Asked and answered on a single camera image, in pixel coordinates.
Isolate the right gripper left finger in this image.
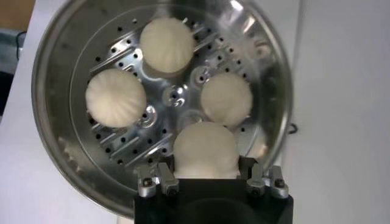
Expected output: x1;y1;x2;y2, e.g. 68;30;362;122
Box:
136;162;180;198

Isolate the white steamed baozi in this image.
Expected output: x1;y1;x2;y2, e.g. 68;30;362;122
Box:
85;68;147;128
139;17;196;75
172;121;241;180
200;72;254;127

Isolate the steel steamer basket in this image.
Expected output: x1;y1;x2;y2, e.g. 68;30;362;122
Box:
31;0;294;220

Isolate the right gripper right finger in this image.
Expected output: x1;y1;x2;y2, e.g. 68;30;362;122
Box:
239;156;289;199

